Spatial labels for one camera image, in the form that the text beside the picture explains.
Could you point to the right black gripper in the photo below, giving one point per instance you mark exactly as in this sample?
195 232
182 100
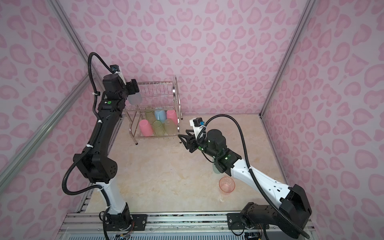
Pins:
191 142

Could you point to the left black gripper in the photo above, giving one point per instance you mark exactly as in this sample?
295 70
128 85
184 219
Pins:
132 87

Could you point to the teal plastic cup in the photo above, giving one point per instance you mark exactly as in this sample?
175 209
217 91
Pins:
135 99
215 170

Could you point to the yellow-green plastic cup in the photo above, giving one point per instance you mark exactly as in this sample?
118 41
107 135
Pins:
170 127

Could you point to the pink plastic cup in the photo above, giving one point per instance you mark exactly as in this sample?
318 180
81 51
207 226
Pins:
146 128
172 115

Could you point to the green plastic cup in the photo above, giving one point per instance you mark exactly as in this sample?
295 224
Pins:
158 128
150 115

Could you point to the clear peach plastic cup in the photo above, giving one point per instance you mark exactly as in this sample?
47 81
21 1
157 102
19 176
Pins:
227 185

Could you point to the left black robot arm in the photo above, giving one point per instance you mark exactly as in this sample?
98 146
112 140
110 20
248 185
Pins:
94 163

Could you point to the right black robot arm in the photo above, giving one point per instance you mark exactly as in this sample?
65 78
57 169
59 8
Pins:
287 207

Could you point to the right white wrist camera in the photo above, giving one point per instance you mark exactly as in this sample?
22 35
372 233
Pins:
199 129

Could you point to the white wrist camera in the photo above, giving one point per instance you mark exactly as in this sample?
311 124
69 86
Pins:
116 70
199 129

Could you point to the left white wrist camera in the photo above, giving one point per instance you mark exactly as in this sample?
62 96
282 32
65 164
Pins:
116 70

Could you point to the chrome wire dish rack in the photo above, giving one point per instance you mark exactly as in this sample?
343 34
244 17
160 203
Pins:
157 95

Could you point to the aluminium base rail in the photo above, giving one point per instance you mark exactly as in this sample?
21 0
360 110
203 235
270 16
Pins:
170 226

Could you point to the left aluminium frame beam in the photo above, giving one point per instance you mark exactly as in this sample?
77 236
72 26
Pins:
39 136

